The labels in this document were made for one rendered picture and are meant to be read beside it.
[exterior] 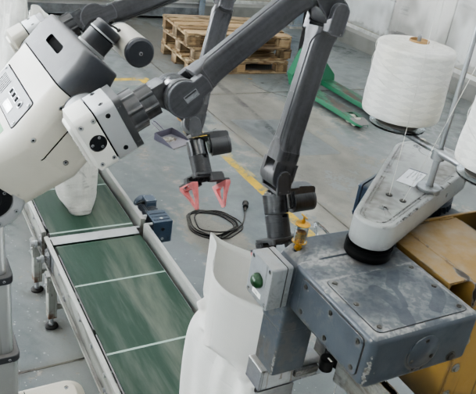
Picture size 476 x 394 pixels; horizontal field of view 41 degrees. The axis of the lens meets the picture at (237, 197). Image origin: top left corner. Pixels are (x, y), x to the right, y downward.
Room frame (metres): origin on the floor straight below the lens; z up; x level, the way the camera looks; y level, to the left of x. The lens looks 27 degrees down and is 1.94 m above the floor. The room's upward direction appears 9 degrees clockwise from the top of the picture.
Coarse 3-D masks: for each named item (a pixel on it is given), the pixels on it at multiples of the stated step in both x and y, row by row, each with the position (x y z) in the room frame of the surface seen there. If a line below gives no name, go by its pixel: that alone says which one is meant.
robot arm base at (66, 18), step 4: (68, 12) 1.74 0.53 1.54; (36, 16) 1.71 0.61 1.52; (40, 16) 1.70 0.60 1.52; (56, 16) 1.72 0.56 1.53; (60, 16) 1.72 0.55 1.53; (64, 16) 1.72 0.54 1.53; (68, 16) 1.72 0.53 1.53; (40, 20) 1.67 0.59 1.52; (64, 20) 1.71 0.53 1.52; (68, 20) 1.71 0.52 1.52; (72, 20) 1.72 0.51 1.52; (68, 24) 1.71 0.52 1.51; (72, 24) 1.71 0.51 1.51; (76, 24) 1.72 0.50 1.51; (72, 28) 1.71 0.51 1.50; (76, 28) 1.71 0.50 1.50; (76, 32) 1.72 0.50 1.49; (80, 32) 1.73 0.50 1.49
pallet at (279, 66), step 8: (168, 48) 6.91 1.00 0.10; (176, 56) 6.70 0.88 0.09; (184, 56) 6.59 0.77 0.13; (256, 56) 7.02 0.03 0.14; (184, 64) 6.47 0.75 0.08; (240, 64) 6.70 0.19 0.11; (248, 64) 7.14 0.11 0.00; (256, 64) 7.19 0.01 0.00; (264, 64) 7.24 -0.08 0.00; (272, 64) 7.01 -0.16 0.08; (280, 64) 6.95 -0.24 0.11; (232, 72) 6.67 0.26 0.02; (240, 72) 6.71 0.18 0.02; (248, 72) 6.76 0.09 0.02; (256, 72) 6.82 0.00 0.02; (264, 72) 6.87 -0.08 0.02; (272, 72) 6.91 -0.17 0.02; (280, 72) 6.96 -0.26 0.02
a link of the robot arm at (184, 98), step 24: (288, 0) 1.37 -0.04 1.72; (312, 0) 1.38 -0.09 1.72; (336, 0) 1.40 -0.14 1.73; (264, 24) 1.34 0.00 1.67; (216, 48) 1.30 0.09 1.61; (240, 48) 1.31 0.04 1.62; (192, 72) 1.26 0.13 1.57; (216, 72) 1.27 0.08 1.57; (168, 96) 1.20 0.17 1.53; (192, 96) 1.22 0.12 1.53
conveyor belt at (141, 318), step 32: (64, 256) 2.26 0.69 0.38; (96, 256) 2.30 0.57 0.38; (128, 256) 2.34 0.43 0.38; (96, 288) 2.07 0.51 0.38; (128, 288) 2.11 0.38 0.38; (160, 288) 2.14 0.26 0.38; (96, 320) 1.88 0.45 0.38; (128, 320) 1.91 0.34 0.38; (160, 320) 1.94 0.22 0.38; (128, 352) 1.74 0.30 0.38; (160, 352) 1.76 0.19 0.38; (128, 384) 1.59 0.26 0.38; (160, 384) 1.61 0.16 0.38
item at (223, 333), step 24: (216, 240) 1.53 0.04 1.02; (216, 264) 1.52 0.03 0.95; (240, 264) 1.48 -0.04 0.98; (216, 288) 1.31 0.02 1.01; (240, 288) 1.48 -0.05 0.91; (216, 312) 1.30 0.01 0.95; (240, 312) 1.25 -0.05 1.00; (192, 336) 1.42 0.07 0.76; (216, 336) 1.29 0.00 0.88; (240, 336) 1.25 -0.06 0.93; (192, 360) 1.40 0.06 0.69; (216, 360) 1.31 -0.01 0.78; (240, 360) 1.24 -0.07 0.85; (192, 384) 1.38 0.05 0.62; (216, 384) 1.27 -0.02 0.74; (240, 384) 1.21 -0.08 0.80
